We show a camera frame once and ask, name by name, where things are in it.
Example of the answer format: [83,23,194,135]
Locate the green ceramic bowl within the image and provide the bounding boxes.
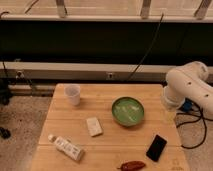
[111,97,144,127]

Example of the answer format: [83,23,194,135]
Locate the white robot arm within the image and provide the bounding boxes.
[161,61,213,114]

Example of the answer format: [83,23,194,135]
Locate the translucent plastic cup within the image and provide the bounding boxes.
[64,84,80,106]

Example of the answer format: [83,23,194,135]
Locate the wooden table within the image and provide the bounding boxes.
[30,84,190,171]

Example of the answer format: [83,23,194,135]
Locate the white tube bottle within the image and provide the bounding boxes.
[48,134,84,161]

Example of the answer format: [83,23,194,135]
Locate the black smartphone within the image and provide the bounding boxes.
[146,135,167,162]

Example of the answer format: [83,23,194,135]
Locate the dried red chili pepper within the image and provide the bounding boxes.
[119,161,145,171]

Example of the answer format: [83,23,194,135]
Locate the black object on floor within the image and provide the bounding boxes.
[0,127,11,139]

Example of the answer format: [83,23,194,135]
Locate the black cables on floor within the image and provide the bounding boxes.
[175,102,213,150]

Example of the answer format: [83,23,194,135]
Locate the black cable on wall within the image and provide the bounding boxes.
[125,13,165,83]

